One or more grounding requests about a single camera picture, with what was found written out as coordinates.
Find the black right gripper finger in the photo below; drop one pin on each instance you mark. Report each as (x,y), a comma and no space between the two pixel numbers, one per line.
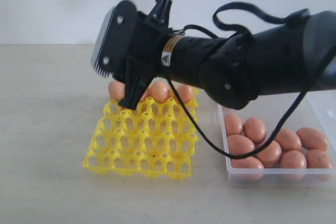
(160,13)
(134,89)

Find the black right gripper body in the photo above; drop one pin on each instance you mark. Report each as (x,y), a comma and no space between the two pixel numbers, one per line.
(140,60)

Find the brown egg packed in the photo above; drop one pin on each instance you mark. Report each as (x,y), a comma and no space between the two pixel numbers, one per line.
(116,90)
(159,91)
(145,95)
(185,92)

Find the yellow plastic egg tray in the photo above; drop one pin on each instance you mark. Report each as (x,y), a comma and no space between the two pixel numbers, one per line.
(156,139)

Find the brown egg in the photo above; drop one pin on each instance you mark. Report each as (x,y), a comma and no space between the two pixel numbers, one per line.
(318,159)
(271,155)
(239,144)
(248,163)
(233,124)
(293,159)
(255,130)
(312,139)
(288,140)

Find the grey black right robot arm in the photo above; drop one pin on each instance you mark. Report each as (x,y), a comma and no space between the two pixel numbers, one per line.
(297,55)

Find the clear plastic container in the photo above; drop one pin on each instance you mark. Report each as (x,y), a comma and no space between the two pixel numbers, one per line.
(317,110)

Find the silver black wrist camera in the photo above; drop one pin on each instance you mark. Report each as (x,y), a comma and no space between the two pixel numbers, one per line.
(114,38)

